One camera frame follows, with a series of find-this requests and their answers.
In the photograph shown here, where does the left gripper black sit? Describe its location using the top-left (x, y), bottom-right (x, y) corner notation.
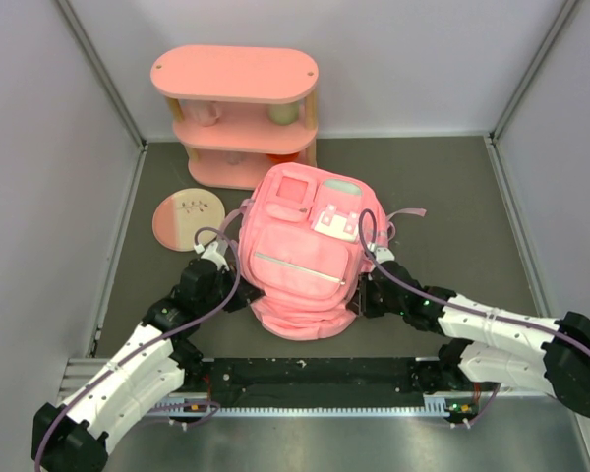
top-left (197, 262), bottom-right (263, 315)

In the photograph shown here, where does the pink school backpack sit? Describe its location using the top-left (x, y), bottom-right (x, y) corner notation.
top-left (215, 163), bottom-right (428, 341)

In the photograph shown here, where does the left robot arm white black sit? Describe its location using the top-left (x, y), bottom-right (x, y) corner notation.
top-left (31, 259), bottom-right (263, 471)

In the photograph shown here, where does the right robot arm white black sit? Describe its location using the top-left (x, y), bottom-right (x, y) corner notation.
top-left (350, 261), bottom-right (590, 419)

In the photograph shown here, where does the pink and cream plate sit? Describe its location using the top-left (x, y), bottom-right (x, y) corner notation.
top-left (151, 188), bottom-right (225, 252)

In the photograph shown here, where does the clear glass on lower shelf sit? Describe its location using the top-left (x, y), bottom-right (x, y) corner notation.
top-left (224, 151), bottom-right (247, 166)

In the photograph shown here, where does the orange bowl on lower shelf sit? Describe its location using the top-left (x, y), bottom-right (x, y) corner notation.
top-left (266, 152), bottom-right (299, 164)

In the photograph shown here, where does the pink cup on shelf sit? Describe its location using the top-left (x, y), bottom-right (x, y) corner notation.
top-left (189, 100), bottom-right (221, 127)

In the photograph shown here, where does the pink three-tier shelf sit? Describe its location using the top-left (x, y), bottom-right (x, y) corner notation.
top-left (150, 44), bottom-right (319, 190)

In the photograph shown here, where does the pale green cup on shelf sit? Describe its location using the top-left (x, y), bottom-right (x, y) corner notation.
top-left (267, 103), bottom-right (299, 126)

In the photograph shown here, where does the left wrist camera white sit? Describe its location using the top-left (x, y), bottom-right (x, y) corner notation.
top-left (194, 239), bottom-right (229, 271)

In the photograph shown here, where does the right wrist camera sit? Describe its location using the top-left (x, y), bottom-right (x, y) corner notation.
top-left (367, 243), bottom-right (395, 264)

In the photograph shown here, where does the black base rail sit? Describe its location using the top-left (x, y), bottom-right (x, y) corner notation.
top-left (170, 357), bottom-right (475, 408)

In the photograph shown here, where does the grey slotted cable duct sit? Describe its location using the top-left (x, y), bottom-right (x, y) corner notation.
top-left (147, 397), bottom-right (478, 418)

